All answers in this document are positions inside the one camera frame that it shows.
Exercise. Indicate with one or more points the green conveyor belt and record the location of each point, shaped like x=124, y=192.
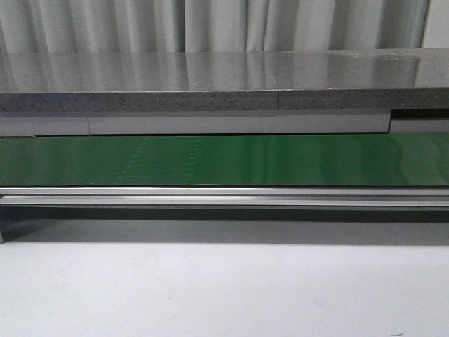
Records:
x=409, y=159

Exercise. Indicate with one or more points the grey stone slab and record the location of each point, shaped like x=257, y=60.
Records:
x=224, y=81

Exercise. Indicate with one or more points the grey pleated curtain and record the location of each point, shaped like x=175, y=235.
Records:
x=203, y=26

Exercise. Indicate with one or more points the grey conveyor back rail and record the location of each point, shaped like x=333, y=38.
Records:
x=224, y=122

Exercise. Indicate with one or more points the aluminium conveyor front rail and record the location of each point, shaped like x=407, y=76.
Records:
x=391, y=197

